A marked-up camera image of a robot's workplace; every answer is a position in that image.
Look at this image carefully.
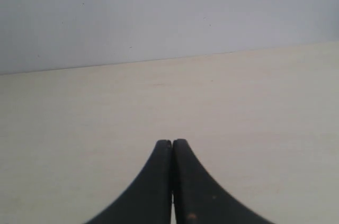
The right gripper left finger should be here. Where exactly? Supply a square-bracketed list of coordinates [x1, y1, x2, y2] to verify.
[88, 140, 172, 224]

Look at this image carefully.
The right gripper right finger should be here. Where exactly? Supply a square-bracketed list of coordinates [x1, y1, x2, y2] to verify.
[172, 139, 270, 224]

